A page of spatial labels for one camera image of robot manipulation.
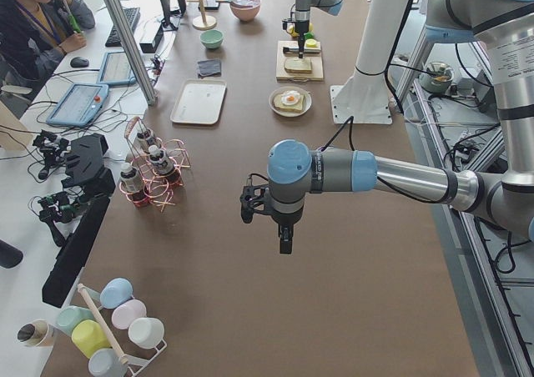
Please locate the grey blue cup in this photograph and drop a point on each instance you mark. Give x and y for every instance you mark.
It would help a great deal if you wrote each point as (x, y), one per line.
(105, 363)

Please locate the green lime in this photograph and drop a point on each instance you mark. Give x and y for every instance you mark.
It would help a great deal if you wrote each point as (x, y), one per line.
(311, 43)

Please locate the bread slice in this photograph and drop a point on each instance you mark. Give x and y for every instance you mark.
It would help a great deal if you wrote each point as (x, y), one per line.
(298, 65)
(298, 108)

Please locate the cream rabbit tray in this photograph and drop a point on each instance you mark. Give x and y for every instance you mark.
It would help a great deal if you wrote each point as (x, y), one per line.
(199, 102)

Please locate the aluminium frame post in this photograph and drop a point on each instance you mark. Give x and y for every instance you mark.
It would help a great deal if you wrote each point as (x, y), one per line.
(130, 47)

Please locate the blue teach pendant far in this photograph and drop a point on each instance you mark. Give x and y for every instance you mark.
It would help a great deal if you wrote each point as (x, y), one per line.
(115, 70)

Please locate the pink bowl with ice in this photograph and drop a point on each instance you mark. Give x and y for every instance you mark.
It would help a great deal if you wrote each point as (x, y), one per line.
(245, 10)

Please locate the drink bottle white cap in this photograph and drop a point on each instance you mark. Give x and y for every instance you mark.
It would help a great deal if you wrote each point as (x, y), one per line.
(146, 139)
(129, 178)
(159, 160)

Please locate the black bar device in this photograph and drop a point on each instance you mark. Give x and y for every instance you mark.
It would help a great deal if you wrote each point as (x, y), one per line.
(74, 254)

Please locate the blue teach pendant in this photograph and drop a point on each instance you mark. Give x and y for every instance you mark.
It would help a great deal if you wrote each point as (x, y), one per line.
(115, 70)
(79, 105)

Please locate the paper cup metal inside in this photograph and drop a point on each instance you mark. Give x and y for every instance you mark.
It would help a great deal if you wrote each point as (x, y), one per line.
(38, 333)

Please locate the bamboo cutting board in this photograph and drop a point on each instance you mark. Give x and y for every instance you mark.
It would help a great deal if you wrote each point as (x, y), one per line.
(316, 59)

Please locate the white cup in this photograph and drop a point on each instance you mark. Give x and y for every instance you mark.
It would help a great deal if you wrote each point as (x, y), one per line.
(146, 332)

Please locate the light blue cup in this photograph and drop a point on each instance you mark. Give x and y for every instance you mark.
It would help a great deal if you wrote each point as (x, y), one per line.
(116, 292)

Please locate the fried egg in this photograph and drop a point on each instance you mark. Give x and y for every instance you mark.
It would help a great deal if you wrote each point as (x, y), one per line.
(290, 98)

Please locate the pink cup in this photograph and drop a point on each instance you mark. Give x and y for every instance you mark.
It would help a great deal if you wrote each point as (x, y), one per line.
(125, 314)

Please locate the grey folded cloth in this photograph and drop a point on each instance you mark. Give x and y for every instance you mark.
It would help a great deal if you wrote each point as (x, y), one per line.
(209, 68)

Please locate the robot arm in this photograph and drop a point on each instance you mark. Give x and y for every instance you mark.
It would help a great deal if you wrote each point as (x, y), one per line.
(506, 29)
(331, 7)

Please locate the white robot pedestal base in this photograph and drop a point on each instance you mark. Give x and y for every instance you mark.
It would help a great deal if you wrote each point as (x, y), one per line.
(365, 95)

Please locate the steel muddler black tip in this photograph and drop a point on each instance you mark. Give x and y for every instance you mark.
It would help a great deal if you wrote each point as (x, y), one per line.
(305, 50)

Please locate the blue teach pendant near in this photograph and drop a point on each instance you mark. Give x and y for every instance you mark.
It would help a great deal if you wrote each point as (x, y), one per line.
(79, 105)

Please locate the seated person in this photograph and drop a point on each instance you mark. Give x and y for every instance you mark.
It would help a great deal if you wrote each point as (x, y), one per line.
(37, 34)

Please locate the mint green bowl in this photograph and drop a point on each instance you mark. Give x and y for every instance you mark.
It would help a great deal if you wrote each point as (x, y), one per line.
(211, 39)

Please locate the black computer mouse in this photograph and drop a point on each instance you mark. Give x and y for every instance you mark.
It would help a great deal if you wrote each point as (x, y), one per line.
(79, 62)

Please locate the white round plate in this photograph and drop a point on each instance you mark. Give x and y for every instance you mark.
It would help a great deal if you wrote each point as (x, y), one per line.
(307, 101)

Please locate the wooden mug tree stand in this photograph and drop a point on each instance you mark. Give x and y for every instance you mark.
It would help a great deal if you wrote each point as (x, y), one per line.
(204, 21)

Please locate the yellow cup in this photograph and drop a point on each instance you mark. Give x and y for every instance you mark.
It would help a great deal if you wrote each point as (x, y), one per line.
(89, 337)

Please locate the mint cup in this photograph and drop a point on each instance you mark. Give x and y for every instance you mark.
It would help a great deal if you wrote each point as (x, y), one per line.
(71, 316)

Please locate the copper wire bottle rack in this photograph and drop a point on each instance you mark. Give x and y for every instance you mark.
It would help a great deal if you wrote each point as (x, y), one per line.
(154, 189)

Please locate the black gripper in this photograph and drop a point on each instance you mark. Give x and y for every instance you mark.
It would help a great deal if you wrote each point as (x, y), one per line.
(284, 219)
(302, 27)

